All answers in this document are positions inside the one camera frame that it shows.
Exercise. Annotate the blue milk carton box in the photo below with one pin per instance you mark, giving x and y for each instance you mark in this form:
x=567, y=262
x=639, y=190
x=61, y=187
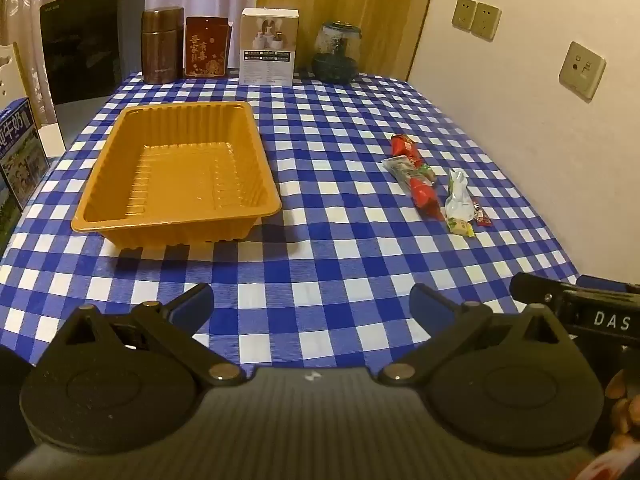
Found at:
x=20, y=155

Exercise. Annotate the wooden wall panel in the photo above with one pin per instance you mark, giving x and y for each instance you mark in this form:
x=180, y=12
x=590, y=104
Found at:
x=375, y=0

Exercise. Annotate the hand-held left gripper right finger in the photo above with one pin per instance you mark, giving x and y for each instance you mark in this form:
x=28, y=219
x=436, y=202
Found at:
x=430, y=305

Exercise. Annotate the glass jar with dark contents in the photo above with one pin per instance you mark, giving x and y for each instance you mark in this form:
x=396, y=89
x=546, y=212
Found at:
x=336, y=55

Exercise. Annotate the white board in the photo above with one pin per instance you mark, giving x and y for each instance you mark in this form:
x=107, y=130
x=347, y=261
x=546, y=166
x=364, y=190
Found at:
x=52, y=140

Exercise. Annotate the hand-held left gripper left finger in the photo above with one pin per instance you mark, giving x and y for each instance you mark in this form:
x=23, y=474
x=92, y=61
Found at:
x=192, y=303

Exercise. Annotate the white product box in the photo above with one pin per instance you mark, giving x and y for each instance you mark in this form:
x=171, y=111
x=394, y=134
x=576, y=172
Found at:
x=267, y=50

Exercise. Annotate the brown metal canister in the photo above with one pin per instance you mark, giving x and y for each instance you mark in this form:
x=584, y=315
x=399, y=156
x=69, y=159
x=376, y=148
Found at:
x=162, y=45

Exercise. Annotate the beige wall outlet plate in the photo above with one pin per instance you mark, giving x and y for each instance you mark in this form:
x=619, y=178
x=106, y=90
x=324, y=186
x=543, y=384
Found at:
x=582, y=70

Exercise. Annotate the white wooden chair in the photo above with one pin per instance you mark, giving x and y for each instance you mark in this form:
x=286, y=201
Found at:
x=10, y=75

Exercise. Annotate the white silver snack packet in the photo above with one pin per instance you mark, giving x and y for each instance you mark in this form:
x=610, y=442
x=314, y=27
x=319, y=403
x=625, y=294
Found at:
x=457, y=200

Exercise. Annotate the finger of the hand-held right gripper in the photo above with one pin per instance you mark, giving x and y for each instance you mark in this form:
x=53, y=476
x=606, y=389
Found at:
x=600, y=282
x=537, y=290

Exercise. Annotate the blue white checkered tablecloth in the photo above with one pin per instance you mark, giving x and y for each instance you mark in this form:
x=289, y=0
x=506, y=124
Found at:
x=325, y=160

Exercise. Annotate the red pillow snack packet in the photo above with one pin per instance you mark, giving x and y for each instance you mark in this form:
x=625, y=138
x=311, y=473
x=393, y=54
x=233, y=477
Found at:
x=425, y=197

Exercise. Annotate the beige wall socket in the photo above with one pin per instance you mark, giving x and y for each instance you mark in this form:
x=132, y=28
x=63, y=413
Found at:
x=487, y=21
x=463, y=12

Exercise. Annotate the orange plastic tray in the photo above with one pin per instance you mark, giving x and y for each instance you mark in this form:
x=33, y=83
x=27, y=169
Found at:
x=175, y=180

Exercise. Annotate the red square candy packet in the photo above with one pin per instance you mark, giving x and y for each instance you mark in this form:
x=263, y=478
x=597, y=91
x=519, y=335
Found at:
x=402, y=146

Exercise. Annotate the black appliance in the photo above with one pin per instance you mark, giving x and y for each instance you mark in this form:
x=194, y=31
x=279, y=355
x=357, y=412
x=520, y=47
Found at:
x=85, y=45

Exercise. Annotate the red box with gold print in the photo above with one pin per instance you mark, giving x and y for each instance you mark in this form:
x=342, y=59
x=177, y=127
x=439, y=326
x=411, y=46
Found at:
x=206, y=47

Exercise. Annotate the green candy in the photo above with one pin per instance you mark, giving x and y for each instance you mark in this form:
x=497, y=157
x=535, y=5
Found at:
x=461, y=226

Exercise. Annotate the small red white candy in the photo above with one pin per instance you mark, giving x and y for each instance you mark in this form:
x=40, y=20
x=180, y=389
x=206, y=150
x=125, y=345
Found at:
x=481, y=216

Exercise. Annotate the grey snack packet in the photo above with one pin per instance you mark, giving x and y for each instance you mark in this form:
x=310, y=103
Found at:
x=399, y=166

